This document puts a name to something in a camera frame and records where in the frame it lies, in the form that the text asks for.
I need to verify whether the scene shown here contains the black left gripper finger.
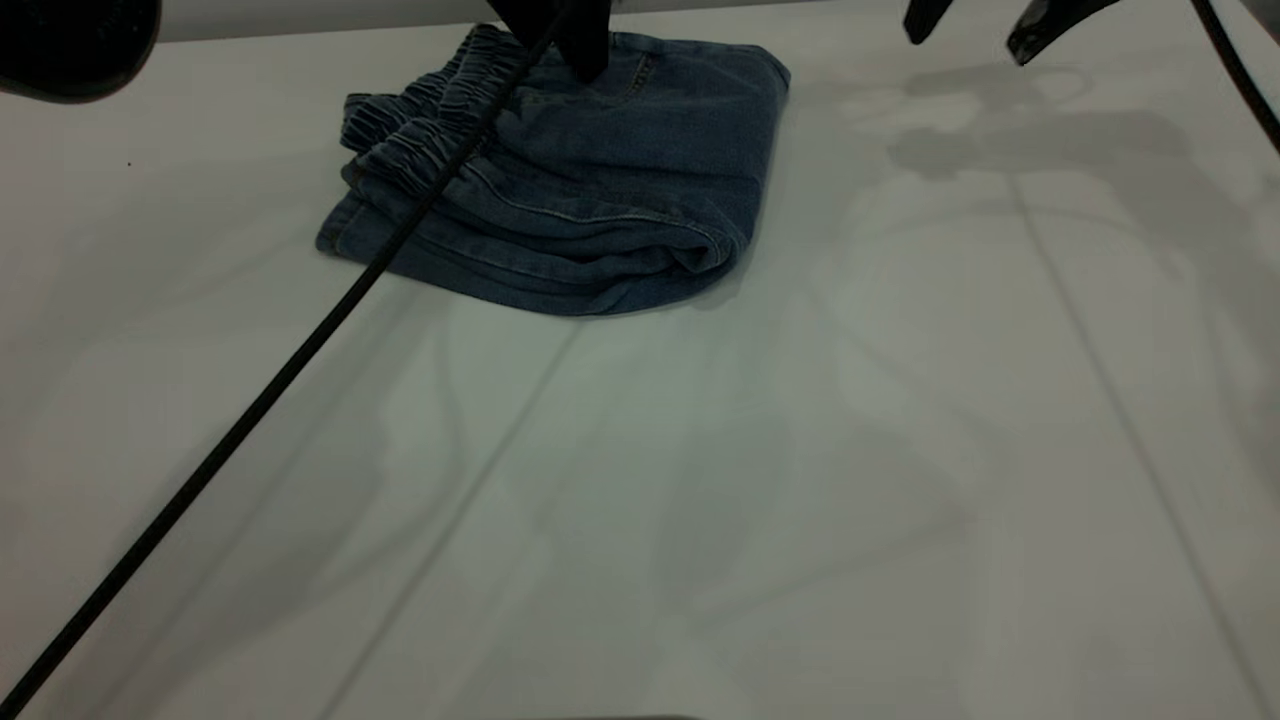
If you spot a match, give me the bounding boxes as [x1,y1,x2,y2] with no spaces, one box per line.
[489,0,612,87]

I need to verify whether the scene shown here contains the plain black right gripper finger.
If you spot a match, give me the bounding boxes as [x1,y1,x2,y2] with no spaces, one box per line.
[904,0,957,47]

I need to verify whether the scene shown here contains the white-scuffed black right gripper finger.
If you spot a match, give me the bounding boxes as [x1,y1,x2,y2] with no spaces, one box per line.
[1005,0,1122,67]

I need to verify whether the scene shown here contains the blue denim shorts basketball print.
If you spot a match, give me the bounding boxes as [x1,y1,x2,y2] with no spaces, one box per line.
[315,22,793,319]

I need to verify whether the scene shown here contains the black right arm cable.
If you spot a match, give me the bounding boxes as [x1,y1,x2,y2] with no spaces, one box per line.
[1189,0,1280,157]

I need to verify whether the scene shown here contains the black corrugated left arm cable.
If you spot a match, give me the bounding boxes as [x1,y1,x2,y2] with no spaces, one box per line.
[0,0,578,717]

